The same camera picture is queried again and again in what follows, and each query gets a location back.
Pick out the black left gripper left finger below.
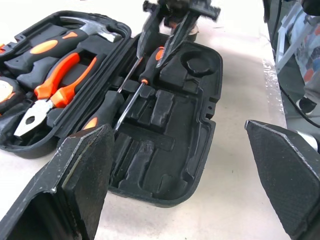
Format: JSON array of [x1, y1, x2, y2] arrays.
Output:
[[0, 123, 116, 240]]

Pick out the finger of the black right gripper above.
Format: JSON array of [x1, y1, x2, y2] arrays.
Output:
[[154, 11, 200, 70], [136, 11, 162, 61]]

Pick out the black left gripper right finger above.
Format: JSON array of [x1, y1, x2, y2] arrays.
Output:
[[244, 119, 320, 239]]

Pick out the black orange handled screwdriver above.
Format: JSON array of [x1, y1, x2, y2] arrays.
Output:
[[113, 46, 167, 132], [81, 56, 144, 131]]

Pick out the black plastic tool case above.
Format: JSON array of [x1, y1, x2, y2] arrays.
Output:
[[0, 9, 224, 209]]

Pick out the black shoe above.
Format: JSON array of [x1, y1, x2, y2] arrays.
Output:
[[296, 96, 318, 116]]

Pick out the black orange tape measure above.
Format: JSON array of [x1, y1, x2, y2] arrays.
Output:
[[0, 76, 24, 114]]

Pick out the orange handled pliers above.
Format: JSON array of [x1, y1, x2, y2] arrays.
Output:
[[13, 51, 99, 138]]

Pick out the hammer with black orange handle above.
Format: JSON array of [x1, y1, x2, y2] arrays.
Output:
[[3, 16, 123, 87]]

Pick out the white metal frame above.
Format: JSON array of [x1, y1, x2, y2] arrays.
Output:
[[274, 3, 317, 74]]

